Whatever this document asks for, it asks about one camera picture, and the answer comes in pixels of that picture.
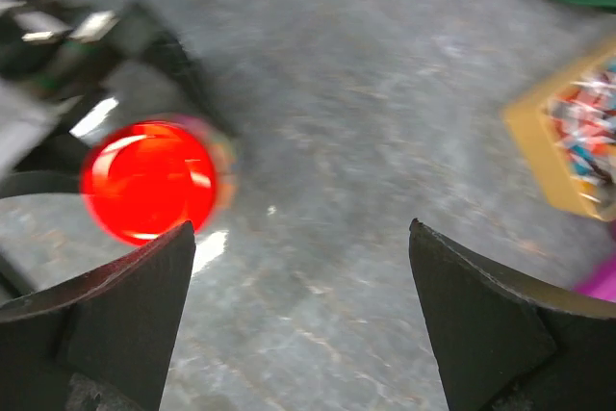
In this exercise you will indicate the red jar lid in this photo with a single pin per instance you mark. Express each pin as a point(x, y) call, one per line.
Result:
point(147, 178)

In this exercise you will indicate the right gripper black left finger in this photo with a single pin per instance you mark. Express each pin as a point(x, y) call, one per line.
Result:
point(105, 334)

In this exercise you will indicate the clear glass jar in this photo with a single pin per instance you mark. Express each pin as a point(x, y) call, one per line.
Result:
point(224, 154)

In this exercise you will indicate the magenta plastic scoop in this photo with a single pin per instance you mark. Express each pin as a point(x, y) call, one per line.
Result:
point(601, 284)

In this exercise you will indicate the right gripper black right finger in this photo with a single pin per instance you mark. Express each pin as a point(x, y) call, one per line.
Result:
point(504, 340)

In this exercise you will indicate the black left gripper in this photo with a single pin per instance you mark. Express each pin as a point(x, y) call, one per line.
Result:
point(49, 47)

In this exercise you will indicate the gold tin with lollipops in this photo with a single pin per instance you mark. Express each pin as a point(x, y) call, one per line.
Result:
point(565, 127)

